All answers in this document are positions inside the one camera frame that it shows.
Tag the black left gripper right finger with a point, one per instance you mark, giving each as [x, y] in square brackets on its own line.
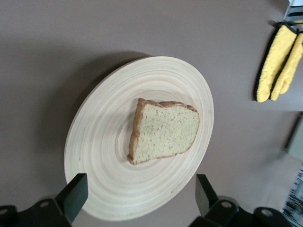
[203, 194]

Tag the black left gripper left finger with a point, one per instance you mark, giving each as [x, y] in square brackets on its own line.
[75, 198]

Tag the round light wooden plate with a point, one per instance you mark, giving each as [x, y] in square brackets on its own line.
[106, 179]

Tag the slice of brown bread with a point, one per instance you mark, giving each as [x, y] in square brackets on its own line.
[165, 132]

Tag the yellow quilted oven mitt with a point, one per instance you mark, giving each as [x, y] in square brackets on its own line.
[290, 66]
[272, 66]

